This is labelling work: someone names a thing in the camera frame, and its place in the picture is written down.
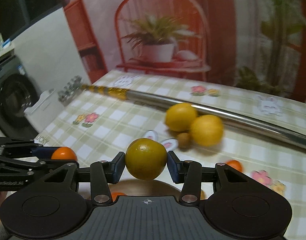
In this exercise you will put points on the white perforated basket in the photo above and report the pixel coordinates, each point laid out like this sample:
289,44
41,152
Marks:
42,113

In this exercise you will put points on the grey washing machine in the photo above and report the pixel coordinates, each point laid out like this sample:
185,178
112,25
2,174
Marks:
17,92

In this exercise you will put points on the large yellow lemon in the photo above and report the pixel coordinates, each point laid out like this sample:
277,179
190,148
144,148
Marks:
179,117

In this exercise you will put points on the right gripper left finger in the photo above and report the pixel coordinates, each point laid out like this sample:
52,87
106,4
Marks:
104,173

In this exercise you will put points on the small mandarin right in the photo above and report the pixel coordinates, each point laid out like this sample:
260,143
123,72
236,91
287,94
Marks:
235,164

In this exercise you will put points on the telescopic metal fruit picker pole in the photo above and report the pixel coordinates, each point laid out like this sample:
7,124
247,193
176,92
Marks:
257,128

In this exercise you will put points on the checkered bunny tablecloth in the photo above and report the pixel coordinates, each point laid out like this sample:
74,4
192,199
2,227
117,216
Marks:
124,107

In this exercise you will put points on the brown longan upper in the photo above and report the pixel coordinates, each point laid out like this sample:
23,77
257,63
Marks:
184,140

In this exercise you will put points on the green yellow round fruit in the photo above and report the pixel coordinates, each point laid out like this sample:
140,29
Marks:
145,159

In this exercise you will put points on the mandarin orange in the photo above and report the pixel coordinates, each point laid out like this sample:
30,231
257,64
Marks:
64,153
115,195

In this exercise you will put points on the wooden fruit bowl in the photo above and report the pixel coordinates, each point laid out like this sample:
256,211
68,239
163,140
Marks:
135,187

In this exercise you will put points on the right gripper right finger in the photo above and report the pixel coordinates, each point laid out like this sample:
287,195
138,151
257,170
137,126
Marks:
188,173

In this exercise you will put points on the red room backdrop poster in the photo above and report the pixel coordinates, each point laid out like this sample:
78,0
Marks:
258,45

